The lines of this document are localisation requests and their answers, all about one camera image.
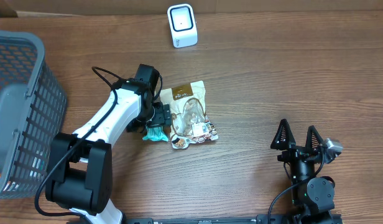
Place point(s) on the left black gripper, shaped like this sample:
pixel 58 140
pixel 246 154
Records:
pixel 163 115

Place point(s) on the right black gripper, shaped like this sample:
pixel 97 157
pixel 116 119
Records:
pixel 287 142

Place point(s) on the teal snack packet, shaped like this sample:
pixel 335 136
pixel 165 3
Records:
pixel 155 134

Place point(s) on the beige snack pouch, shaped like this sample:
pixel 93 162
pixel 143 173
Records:
pixel 190 123

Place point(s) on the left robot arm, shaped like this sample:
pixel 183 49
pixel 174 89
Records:
pixel 80 167

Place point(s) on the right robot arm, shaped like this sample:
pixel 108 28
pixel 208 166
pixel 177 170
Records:
pixel 312 194

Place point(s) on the white barcode scanner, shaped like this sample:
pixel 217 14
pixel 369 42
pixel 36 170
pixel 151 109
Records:
pixel 182 24

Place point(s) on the grey plastic basket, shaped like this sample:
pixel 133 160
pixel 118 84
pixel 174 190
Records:
pixel 32 110

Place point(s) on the cardboard back panel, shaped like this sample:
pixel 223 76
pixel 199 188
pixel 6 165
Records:
pixel 13 8

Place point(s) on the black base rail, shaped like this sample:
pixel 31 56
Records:
pixel 259 219

